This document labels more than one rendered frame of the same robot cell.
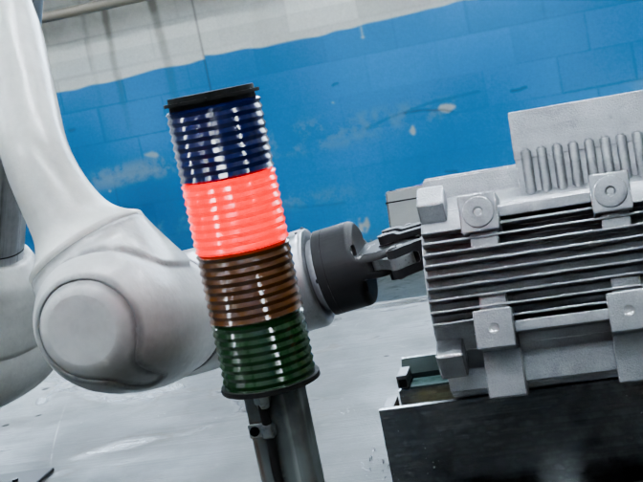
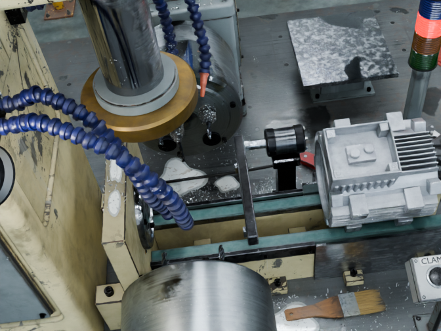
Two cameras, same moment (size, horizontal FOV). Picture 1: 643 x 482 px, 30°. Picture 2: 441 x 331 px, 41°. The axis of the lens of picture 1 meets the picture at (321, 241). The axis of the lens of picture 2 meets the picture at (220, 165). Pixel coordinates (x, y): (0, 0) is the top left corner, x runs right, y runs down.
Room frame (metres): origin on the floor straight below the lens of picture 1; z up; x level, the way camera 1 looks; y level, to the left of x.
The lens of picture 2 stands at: (1.60, -0.60, 1.93)
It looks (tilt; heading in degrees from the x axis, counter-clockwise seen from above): 50 degrees down; 169
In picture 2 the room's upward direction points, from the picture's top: 9 degrees counter-clockwise
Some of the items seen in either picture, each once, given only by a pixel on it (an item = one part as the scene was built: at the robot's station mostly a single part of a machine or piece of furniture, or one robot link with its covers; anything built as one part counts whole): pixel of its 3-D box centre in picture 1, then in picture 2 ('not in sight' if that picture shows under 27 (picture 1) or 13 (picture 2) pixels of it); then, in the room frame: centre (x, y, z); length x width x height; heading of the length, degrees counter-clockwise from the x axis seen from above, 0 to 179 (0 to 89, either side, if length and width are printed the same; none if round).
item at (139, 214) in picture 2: not in sight; (145, 211); (0.90, -0.63, 1.02); 0.15 x 0.02 x 0.15; 167
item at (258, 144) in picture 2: not in sight; (260, 143); (0.82, -0.36, 1.01); 0.08 x 0.02 x 0.02; 77
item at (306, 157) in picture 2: not in sight; (315, 162); (0.76, -0.21, 0.81); 0.09 x 0.03 x 0.02; 37
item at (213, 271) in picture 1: (250, 280); (427, 38); (0.74, 0.05, 1.10); 0.06 x 0.06 x 0.04
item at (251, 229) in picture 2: not in sight; (246, 186); (0.92, -0.43, 1.01); 0.26 x 0.04 x 0.03; 167
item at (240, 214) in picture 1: (234, 210); (431, 20); (0.74, 0.05, 1.14); 0.06 x 0.06 x 0.04
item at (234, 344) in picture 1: (263, 348); (424, 54); (0.74, 0.05, 1.05); 0.06 x 0.06 x 0.04
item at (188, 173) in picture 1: (220, 140); (435, 2); (0.74, 0.05, 1.19); 0.06 x 0.06 x 0.04
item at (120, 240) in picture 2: not in sight; (118, 227); (0.89, -0.70, 0.97); 0.30 x 0.11 x 0.34; 167
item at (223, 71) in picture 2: not in sight; (182, 81); (0.60, -0.47, 1.04); 0.41 x 0.25 x 0.25; 167
